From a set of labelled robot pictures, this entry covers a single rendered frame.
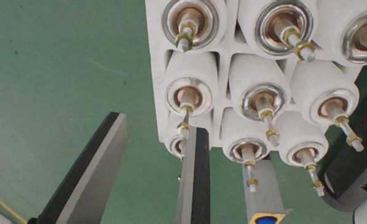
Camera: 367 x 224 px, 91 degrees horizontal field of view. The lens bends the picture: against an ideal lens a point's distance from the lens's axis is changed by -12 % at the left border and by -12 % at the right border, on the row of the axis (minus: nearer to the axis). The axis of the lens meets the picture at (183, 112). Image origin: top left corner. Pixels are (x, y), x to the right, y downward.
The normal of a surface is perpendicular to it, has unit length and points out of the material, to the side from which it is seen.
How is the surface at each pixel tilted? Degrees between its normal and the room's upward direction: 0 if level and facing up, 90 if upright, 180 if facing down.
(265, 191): 90
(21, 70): 0
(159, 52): 0
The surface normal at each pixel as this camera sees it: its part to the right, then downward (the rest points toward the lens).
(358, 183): -0.79, 0.40
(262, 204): 0.00, -0.77
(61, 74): -0.11, 0.63
